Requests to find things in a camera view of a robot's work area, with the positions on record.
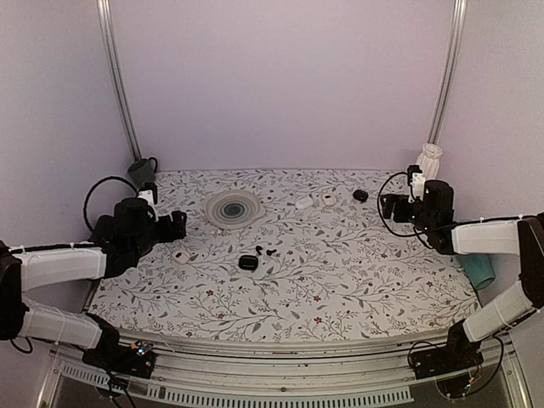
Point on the left aluminium post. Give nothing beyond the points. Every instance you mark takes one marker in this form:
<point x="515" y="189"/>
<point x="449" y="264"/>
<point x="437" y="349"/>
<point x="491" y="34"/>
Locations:
<point x="112" y="59"/>

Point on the black earbud charging case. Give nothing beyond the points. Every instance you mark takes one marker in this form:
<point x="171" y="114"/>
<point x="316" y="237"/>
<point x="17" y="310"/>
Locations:
<point x="248" y="262"/>

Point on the white case near left arm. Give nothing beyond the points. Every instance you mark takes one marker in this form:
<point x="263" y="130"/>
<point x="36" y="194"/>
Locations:
<point x="181" y="257"/>

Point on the white open earbud case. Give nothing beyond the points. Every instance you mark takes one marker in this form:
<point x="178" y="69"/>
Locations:
<point x="328" y="200"/>

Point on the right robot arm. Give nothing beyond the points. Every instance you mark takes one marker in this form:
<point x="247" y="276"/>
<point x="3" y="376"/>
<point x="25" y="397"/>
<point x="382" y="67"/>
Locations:
<point x="428" y="206"/>

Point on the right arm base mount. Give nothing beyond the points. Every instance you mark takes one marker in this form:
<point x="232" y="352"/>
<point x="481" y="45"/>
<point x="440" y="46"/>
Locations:
<point x="446" y="361"/>

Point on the white ribbed vase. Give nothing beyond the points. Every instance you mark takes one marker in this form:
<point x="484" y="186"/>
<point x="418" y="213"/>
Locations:
<point x="429" y="160"/>

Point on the front aluminium rail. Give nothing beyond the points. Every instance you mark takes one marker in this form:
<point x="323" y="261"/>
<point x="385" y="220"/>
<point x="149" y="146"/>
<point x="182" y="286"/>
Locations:
<point x="356" y="373"/>

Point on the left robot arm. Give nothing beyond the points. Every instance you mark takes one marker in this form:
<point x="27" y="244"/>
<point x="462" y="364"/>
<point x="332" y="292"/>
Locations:
<point x="116" y="245"/>

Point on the small black case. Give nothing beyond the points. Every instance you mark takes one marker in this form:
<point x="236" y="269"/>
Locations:
<point x="360" y="195"/>

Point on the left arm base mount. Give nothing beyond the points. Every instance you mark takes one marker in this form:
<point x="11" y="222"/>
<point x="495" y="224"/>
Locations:
<point x="135" y="360"/>

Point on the aluminium post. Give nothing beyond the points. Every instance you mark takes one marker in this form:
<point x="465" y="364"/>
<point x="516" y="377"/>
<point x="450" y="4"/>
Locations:
<point x="112" y="59"/>
<point x="451" y="57"/>

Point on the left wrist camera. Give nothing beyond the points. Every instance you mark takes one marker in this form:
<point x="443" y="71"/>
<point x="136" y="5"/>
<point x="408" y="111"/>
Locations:
<point x="148" y="192"/>

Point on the right aluminium post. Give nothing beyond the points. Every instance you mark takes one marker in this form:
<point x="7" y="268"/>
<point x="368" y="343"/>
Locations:
<point x="451" y="57"/>

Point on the teal cup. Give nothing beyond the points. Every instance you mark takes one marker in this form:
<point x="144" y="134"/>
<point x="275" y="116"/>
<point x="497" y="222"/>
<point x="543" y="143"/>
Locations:
<point x="478" y="269"/>

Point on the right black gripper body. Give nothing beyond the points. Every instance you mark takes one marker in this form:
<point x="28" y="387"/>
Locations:
<point x="402" y="216"/>

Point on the floral tablecloth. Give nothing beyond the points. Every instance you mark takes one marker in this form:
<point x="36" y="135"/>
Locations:
<point x="339" y="273"/>

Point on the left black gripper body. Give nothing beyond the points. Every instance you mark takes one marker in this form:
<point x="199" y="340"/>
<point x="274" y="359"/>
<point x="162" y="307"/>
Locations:
<point x="168" y="234"/>

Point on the grey mug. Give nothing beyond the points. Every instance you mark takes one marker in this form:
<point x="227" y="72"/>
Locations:
<point x="143" y="171"/>

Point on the swirl patterned bowl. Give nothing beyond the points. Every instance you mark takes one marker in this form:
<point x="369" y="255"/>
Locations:
<point x="233" y="209"/>

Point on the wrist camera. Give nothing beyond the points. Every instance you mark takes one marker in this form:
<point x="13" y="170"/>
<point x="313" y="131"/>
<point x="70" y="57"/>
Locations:
<point x="148" y="192"/>
<point x="416" y="183"/>

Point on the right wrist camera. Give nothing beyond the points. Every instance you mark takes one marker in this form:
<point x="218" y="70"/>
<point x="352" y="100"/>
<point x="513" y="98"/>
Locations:
<point x="416" y="183"/>

